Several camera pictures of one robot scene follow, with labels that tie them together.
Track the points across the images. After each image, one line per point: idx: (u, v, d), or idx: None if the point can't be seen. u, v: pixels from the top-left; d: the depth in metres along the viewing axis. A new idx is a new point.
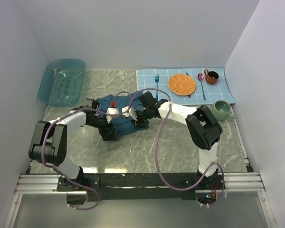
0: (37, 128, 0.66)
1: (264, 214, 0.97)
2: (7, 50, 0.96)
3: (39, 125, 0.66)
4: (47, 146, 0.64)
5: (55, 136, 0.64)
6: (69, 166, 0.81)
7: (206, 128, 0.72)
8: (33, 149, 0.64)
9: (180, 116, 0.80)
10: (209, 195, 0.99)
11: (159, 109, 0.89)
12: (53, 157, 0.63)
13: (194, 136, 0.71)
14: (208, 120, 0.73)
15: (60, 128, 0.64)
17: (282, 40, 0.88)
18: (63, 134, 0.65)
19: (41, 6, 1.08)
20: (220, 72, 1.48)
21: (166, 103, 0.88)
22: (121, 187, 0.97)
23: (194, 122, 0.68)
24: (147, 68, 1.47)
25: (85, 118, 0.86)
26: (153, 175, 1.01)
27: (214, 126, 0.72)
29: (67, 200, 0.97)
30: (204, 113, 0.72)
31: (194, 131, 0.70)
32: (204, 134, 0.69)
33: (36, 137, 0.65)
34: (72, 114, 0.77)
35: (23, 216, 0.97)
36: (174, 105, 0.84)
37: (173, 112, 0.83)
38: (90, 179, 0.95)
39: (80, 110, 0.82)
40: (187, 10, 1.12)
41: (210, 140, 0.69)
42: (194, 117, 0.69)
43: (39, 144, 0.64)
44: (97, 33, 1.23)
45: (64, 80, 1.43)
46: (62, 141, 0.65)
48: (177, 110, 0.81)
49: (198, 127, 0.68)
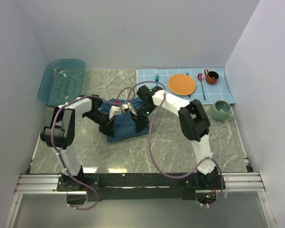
0: (47, 112, 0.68)
1: (264, 214, 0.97)
2: (7, 50, 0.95)
3: (50, 109, 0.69)
4: (57, 128, 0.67)
5: (65, 118, 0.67)
6: (73, 158, 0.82)
7: (196, 121, 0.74)
8: (44, 131, 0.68)
9: (173, 107, 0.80)
10: (209, 195, 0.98)
11: (153, 96, 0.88)
12: (63, 139, 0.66)
13: (185, 128, 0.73)
14: (198, 114, 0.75)
15: (69, 112, 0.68)
17: (282, 40, 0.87)
18: (72, 118, 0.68)
19: (41, 6, 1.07)
20: (220, 72, 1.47)
21: (161, 91, 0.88)
22: (121, 187, 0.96)
23: (185, 115, 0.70)
24: (147, 68, 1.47)
25: (90, 105, 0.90)
26: (153, 175, 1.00)
27: (204, 119, 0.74)
29: (67, 200, 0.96)
30: (196, 108, 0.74)
31: (184, 123, 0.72)
32: (194, 127, 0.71)
33: (47, 119, 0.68)
34: (78, 101, 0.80)
35: (24, 216, 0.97)
36: (168, 95, 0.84)
37: (166, 102, 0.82)
38: (90, 179, 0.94)
39: (87, 97, 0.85)
40: (188, 10, 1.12)
41: (199, 133, 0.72)
42: (185, 109, 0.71)
43: (50, 127, 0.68)
44: (97, 33, 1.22)
45: (64, 80, 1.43)
46: (71, 124, 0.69)
48: (171, 101, 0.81)
49: (188, 119, 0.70)
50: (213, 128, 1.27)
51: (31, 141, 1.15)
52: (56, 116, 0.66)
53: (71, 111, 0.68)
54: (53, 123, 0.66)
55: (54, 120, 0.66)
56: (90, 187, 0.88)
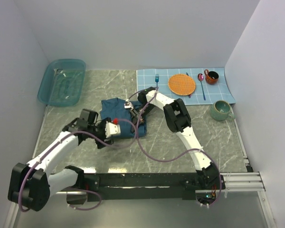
0: (13, 175, 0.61)
1: (264, 214, 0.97)
2: (7, 50, 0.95)
3: (17, 169, 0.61)
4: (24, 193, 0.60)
5: (32, 185, 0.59)
6: (63, 180, 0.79)
7: (179, 117, 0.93)
8: (13, 194, 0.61)
9: (161, 103, 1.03)
10: (209, 195, 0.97)
11: (147, 95, 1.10)
12: (32, 204, 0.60)
13: (169, 122, 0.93)
14: (181, 111, 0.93)
15: (37, 177, 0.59)
17: (282, 40, 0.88)
18: (42, 183, 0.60)
19: (41, 6, 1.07)
20: (219, 72, 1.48)
21: (153, 91, 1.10)
22: (121, 187, 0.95)
23: (168, 110, 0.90)
24: (147, 68, 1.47)
25: (76, 142, 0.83)
26: (153, 175, 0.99)
27: (185, 116, 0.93)
29: (67, 200, 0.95)
30: (179, 105, 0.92)
31: (169, 118, 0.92)
32: (175, 121, 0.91)
33: (14, 182, 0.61)
34: (58, 144, 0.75)
35: (23, 216, 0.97)
36: (159, 94, 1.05)
37: (156, 99, 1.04)
38: (90, 179, 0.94)
39: (71, 134, 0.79)
40: (188, 10, 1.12)
41: (180, 127, 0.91)
42: (169, 107, 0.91)
43: (17, 190, 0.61)
44: (97, 33, 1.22)
45: (64, 80, 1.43)
46: (41, 187, 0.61)
48: (159, 98, 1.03)
49: (171, 114, 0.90)
50: (213, 128, 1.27)
51: (31, 141, 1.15)
52: (23, 182, 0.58)
53: (39, 177, 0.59)
54: (20, 189, 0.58)
55: (21, 187, 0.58)
56: (89, 191, 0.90)
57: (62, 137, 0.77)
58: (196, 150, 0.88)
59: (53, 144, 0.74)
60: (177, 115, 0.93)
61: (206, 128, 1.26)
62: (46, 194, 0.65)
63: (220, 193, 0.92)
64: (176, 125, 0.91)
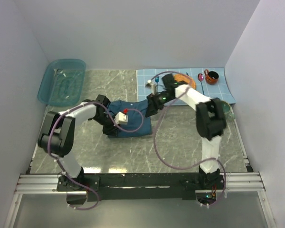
0: (46, 120, 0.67)
1: (264, 214, 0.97)
2: (7, 50, 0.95)
3: (49, 116, 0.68)
4: (54, 136, 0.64)
5: (63, 128, 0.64)
6: (72, 163, 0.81)
7: (213, 119, 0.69)
8: (43, 137, 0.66)
9: (192, 102, 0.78)
10: (209, 195, 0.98)
11: (176, 89, 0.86)
12: (60, 148, 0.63)
13: (199, 125, 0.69)
14: (216, 113, 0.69)
15: (69, 121, 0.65)
17: (282, 40, 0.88)
18: (71, 128, 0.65)
19: (42, 6, 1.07)
20: (219, 72, 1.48)
21: (185, 85, 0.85)
22: (121, 187, 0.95)
23: (202, 109, 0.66)
24: (147, 68, 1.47)
25: (94, 111, 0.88)
26: (153, 175, 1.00)
27: (221, 119, 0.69)
29: (67, 200, 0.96)
30: (215, 105, 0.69)
31: (199, 118, 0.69)
32: (208, 124, 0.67)
33: (45, 126, 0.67)
34: (82, 107, 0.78)
35: (24, 216, 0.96)
36: (191, 90, 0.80)
37: (187, 96, 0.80)
38: (91, 179, 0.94)
39: (92, 103, 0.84)
40: (188, 10, 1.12)
41: (212, 132, 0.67)
42: (203, 104, 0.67)
43: (47, 134, 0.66)
44: (97, 32, 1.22)
45: (64, 80, 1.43)
46: (70, 133, 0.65)
48: (191, 94, 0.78)
49: (204, 114, 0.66)
50: None
51: (31, 142, 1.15)
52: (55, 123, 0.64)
53: (70, 121, 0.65)
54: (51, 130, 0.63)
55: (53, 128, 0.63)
56: (90, 189, 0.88)
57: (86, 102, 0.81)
58: (211, 160, 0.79)
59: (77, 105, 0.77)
60: (211, 118, 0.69)
61: None
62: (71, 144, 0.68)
63: (223, 190, 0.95)
64: (208, 130, 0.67)
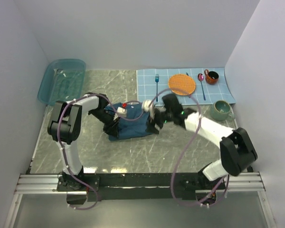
0: (54, 107, 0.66)
1: (264, 214, 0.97)
2: (7, 50, 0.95)
3: (57, 104, 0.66)
4: (63, 123, 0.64)
5: (72, 115, 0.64)
6: (75, 156, 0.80)
7: (240, 154, 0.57)
8: (52, 125, 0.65)
9: (212, 137, 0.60)
10: (209, 195, 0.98)
11: (185, 121, 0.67)
12: (70, 134, 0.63)
13: (226, 163, 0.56)
14: (243, 145, 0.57)
15: (76, 109, 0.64)
17: (282, 40, 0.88)
18: (79, 114, 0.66)
19: (42, 6, 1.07)
20: (219, 72, 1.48)
21: (195, 114, 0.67)
22: (121, 187, 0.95)
23: (231, 148, 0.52)
24: (147, 68, 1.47)
25: (97, 102, 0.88)
26: (153, 175, 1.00)
27: (249, 152, 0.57)
29: (67, 200, 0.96)
30: (242, 137, 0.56)
31: (227, 157, 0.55)
32: (239, 163, 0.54)
33: (53, 114, 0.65)
34: (86, 98, 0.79)
35: (24, 216, 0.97)
36: (204, 119, 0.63)
37: (202, 129, 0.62)
38: (91, 178, 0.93)
39: (95, 95, 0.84)
40: (188, 10, 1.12)
41: (243, 170, 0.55)
42: (230, 140, 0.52)
43: (57, 121, 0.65)
44: (98, 33, 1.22)
45: (64, 80, 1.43)
46: (78, 120, 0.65)
48: (207, 128, 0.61)
49: (234, 154, 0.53)
50: None
51: (31, 142, 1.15)
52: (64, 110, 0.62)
53: (78, 108, 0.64)
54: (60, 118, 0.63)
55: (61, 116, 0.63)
56: (90, 187, 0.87)
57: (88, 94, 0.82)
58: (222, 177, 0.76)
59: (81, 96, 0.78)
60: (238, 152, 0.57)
61: None
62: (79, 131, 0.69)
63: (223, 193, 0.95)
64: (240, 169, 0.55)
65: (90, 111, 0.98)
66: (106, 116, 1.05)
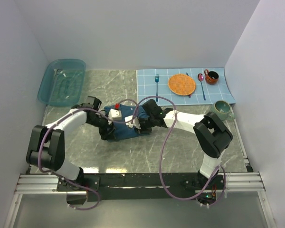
0: (33, 135, 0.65)
1: (264, 214, 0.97)
2: (7, 50, 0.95)
3: (36, 131, 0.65)
4: (44, 152, 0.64)
5: (52, 142, 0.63)
6: (69, 168, 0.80)
7: (215, 135, 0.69)
8: (32, 154, 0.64)
9: (186, 125, 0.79)
10: (209, 195, 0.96)
11: (164, 118, 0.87)
12: (51, 164, 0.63)
13: (204, 146, 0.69)
14: (216, 127, 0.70)
15: (55, 136, 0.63)
17: (281, 40, 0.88)
18: (61, 141, 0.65)
19: (41, 6, 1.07)
20: (219, 72, 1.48)
21: (171, 111, 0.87)
22: (121, 187, 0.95)
23: (202, 129, 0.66)
24: (147, 68, 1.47)
25: (84, 117, 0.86)
26: (153, 175, 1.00)
27: (224, 132, 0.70)
29: (67, 200, 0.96)
30: (213, 120, 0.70)
31: (203, 140, 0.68)
32: (213, 142, 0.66)
33: (33, 142, 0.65)
34: (71, 115, 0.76)
35: (24, 216, 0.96)
36: (179, 114, 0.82)
37: (178, 121, 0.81)
38: (91, 179, 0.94)
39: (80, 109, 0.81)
40: (188, 10, 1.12)
41: (220, 148, 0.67)
42: (201, 124, 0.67)
43: (36, 150, 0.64)
44: (98, 33, 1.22)
45: (64, 80, 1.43)
46: (60, 146, 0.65)
48: (182, 118, 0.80)
49: (207, 134, 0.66)
50: None
51: None
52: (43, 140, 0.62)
53: (57, 136, 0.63)
54: (40, 147, 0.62)
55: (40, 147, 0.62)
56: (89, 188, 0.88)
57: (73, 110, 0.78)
58: (215, 171, 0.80)
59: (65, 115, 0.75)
60: (214, 134, 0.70)
61: None
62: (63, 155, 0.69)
63: (223, 190, 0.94)
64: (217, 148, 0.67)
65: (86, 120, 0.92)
66: (99, 123, 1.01)
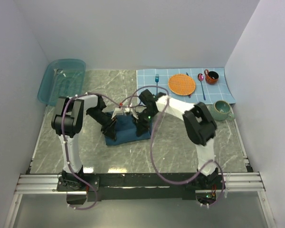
0: (58, 102, 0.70)
1: (264, 214, 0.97)
2: (6, 50, 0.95)
3: (60, 99, 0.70)
4: (67, 117, 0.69)
5: (75, 109, 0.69)
6: (77, 153, 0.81)
7: (202, 124, 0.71)
8: (55, 119, 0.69)
9: (177, 112, 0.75)
10: (209, 195, 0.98)
11: (156, 102, 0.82)
12: (73, 127, 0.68)
13: (191, 133, 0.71)
14: (203, 117, 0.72)
15: (79, 103, 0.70)
17: (281, 41, 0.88)
18: (82, 109, 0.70)
19: (41, 7, 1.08)
20: (220, 72, 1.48)
21: (164, 96, 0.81)
22: (121, 186, 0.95)
23: (189, 118, 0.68)
24: (146, 68, 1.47)
25: (96, 101, 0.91)
26: (153, 175, 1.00)
27: (210, 122, 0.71)
29: (67, 200, 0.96)
30: (201, 109, 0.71)
31: (189, 128, 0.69)
32: (200, 131, 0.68)
33: (57, 109, 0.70)
34: (86, 95, 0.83)
35: (24, 216, 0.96)
36: (172, 99, 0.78)
37: (170, 107, 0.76)
38: (91, 178, 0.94)
39: (93, 93, 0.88)
40: (188, 11, 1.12)
41: (206, 137, 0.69)
42: (189, 113, 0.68)
43: (60, 115, 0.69)
44: (97, 33, 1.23)
45: (64, 80, 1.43)
46: (81, 113, 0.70)
48: (175, 105, 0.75)
49: (194, 123, 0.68)
50: None
51: (31, 142, 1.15)
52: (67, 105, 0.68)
53: (80, 103, 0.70)
54: (64, 111, 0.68)
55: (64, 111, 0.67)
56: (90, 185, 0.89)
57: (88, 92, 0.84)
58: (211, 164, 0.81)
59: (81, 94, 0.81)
60: (201, 123, 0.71)
61: None
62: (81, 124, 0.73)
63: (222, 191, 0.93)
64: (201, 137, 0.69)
65: (88, 112, 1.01)
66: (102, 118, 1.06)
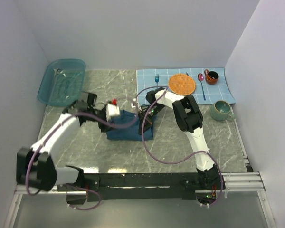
0: (17, 159, 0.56)
1: (264, 214, 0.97)
2: (6, 50, 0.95)
3: (21, 153, 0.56)
4: (32, 174, 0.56)
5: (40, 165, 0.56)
6: (64, 175, 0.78)
7: (189, 114, 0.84)
8: (20, 177, 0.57)
9: (169, 102, 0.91)
10: (209, 195, 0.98)
11: (156, 95, 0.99)
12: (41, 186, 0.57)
13: (179, 120, 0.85)
14: (192, 108, 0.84)
15: (45, 155, 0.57)
17: (282, 41, 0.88)
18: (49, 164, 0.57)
19: (41, 7, 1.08)
20: (220, 72, 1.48)
21: (161, 90, 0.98)
22: (121, 187, 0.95)
23: (177, 106, 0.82)
24: (146, 68, 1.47)
25: (77, 123, 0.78)
26: (153, 175, 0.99)
27: (196, 113, 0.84)
29: (67, 200, 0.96)
30: (190, 101, 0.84)
31: (177, 115, 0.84)
32: (185, 118, 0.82)
33: (19, 166, 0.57)
34: (60, 127, 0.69)
35: (24, 217, 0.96)
36: (168, 92, 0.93)
37: (165, 98, 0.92)
38: (91, 179, 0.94)
39: (71, 117, 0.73)
40: (188, 10, 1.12)
41: (191, 124, 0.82)
42: (178, 102, 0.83)
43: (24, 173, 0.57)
44: (97, 33, 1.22)
45: (64, 80, 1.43)
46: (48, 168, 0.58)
48: (168, 97, 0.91)
49: (180, 110, 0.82)
50: (213, 127, 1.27)
51: (31, 142, 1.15)
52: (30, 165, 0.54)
53: (45, 157, 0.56)
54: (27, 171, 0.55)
55: (27, 171, 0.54)
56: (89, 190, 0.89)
57: (63, 119, 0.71)
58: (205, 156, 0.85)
59: (54, 127, 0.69)
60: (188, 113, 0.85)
61: (206, 128, 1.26)
62: (53, 175, 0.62)
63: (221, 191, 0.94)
64: (186, 124, 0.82)
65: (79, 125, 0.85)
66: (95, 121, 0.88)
